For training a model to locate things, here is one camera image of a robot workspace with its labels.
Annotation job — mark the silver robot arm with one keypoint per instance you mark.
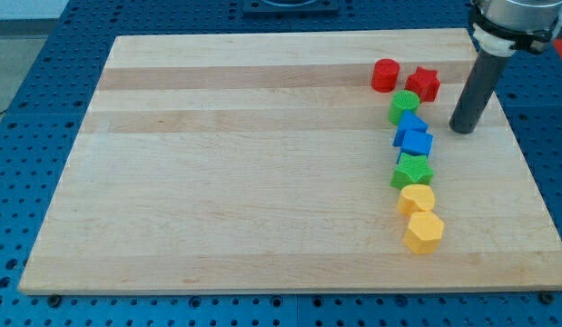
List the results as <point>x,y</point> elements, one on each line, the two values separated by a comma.
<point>502,27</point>

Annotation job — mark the blue cube block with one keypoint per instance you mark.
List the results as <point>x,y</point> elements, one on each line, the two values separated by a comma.
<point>413,142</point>

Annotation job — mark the light wooden board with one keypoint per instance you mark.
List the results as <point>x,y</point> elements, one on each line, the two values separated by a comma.
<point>260,163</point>

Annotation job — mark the green star block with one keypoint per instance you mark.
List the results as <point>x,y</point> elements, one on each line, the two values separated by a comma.
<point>411,169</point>

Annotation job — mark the blue triangle block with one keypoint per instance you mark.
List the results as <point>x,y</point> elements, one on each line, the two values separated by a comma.
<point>408,122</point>

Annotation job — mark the yellow heart block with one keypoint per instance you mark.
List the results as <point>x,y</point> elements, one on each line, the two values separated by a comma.
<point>416,198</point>

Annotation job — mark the green cylinder block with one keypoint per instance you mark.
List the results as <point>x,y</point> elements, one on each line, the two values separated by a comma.
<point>401,102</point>

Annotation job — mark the red cylinder block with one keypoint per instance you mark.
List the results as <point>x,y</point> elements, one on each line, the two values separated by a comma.
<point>385,75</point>

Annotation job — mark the yellow hexagon block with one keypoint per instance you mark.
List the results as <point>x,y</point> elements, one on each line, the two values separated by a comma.
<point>424,232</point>

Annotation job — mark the red star block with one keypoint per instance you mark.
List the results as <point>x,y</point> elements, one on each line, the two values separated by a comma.
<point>424,83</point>

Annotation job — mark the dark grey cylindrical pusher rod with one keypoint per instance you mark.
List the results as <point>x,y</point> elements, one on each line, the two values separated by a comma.
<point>480,85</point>

